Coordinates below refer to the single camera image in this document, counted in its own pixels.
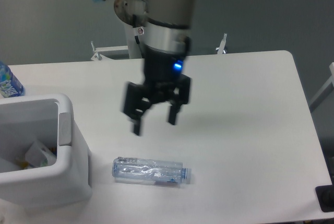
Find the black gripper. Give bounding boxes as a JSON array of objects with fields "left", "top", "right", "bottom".
[{"left": 123, "top": 46, "right": 191, "bottom": 136}]

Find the white base bracket with bolts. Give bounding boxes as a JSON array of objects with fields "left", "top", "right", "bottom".
[{"left": 90, "top": 33, "right": 228, "bottom": 61}]

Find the black clamp at table edge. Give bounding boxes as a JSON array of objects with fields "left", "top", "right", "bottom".
[{"left": 315, "top": 185, "right": 333, "bottom": 213}]

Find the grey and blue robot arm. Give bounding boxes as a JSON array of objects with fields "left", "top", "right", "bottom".
[{"left": 94, "top": 0, "right": 195, "bottom": 135}]

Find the white frame at right edge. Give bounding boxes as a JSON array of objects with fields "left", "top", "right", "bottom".
[{"left": 308, "top": 63, "right": 333, "bottom": 113}]

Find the white trash can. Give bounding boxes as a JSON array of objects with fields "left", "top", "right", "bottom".
[{"left": 1, "top": 93, "right": 92, "bottom": 208}]

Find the black cable on pedestal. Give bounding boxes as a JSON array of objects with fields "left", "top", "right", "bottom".
[{"left": 132, "top": 14, "right": 146, "bottom": 58}]

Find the blue labelled drink bottle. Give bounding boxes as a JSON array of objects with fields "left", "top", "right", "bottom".
[{"left": 1, "top": 62, "right": 25, "bottom": 98}]

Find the crushed clear plastic bottle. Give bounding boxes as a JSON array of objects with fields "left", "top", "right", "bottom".
[{"left": 112, "top": 157, "right": 192, "bottom": 184}]

